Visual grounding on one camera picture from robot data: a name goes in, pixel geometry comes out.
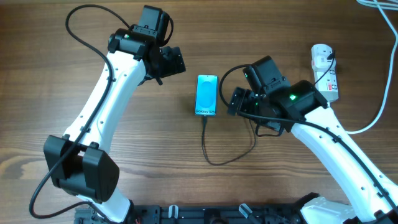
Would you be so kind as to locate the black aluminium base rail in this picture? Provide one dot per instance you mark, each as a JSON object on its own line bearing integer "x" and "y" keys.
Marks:
{"x": 269, "y": 213}

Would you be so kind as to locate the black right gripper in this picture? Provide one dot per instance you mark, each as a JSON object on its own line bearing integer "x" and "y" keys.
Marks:
{"x": 248, "y": 95}

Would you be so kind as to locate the white power strip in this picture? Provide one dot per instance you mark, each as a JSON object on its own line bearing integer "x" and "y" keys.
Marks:
{"x": 326, "y": 81}

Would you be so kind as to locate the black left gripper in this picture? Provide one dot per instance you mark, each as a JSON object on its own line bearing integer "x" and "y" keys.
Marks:
{"x": 174, "y": 64}

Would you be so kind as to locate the teal Galaxy smartphone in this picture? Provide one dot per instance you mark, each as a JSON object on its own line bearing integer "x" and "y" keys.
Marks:
{"x": 206, "y": 95}

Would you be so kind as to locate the white USB charger plug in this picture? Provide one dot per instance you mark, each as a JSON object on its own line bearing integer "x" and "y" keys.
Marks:
{"x": 321, "y": 63}

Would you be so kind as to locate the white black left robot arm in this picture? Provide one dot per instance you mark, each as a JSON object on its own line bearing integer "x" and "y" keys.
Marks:
{"x": 79, "y": 161}

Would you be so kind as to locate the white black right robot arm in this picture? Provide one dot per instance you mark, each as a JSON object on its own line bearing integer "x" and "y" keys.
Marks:
{"x": 272, "y": 102}

